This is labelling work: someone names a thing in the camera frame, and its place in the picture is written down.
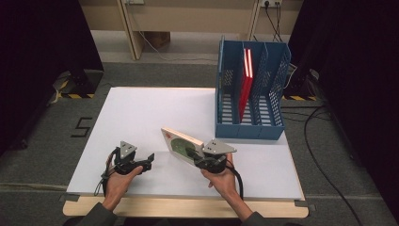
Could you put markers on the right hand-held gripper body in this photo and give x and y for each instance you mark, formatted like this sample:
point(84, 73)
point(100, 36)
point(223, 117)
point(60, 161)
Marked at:
point(213, 161)

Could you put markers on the beige wooden furniture frame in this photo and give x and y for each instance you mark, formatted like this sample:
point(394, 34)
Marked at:
point(194, 19)

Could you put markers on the white book with green leaf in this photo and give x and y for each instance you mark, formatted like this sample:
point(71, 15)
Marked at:
point(175, 141)

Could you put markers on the blue plastic file rack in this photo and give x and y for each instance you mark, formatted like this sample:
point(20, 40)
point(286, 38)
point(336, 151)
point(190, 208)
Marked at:
point(251, 130)

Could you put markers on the person's left hand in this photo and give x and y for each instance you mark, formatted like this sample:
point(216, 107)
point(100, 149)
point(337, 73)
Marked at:
point(117, 188)

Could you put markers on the white wall socket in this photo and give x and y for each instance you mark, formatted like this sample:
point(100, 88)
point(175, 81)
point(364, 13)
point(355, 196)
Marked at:
point(271, 2)

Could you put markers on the brown cardboard box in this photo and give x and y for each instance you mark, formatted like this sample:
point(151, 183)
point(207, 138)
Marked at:
point(158, 39)

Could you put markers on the black curtain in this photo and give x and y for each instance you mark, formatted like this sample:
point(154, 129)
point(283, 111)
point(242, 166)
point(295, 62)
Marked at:
point(360, 78)
point(37, 62)

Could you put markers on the person's right hand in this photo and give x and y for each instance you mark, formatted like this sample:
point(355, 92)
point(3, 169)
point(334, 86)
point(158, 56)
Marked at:
point(224, 182)

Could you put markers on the black stand base striped tape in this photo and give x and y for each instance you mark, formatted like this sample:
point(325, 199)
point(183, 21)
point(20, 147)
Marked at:
point(81, 83)
point(298, 91)

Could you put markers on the red picture book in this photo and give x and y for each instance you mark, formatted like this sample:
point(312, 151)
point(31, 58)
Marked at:
point(245, 91)

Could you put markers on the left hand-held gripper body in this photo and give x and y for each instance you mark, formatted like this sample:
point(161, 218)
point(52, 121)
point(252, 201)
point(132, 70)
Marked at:
point(125, 163)

